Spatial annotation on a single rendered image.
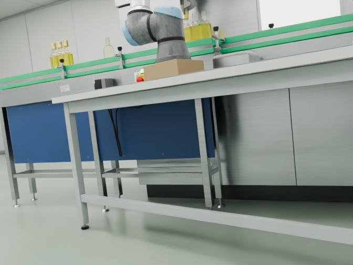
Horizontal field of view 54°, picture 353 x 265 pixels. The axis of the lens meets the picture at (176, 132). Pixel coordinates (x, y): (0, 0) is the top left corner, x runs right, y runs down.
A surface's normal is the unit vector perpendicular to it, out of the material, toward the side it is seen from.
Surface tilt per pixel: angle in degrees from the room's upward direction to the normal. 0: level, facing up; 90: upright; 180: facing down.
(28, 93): 90
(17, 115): 90
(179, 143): 90
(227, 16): 90
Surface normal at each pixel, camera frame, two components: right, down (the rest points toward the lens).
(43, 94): -0.44, 0.12
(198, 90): -0.62, 0.13
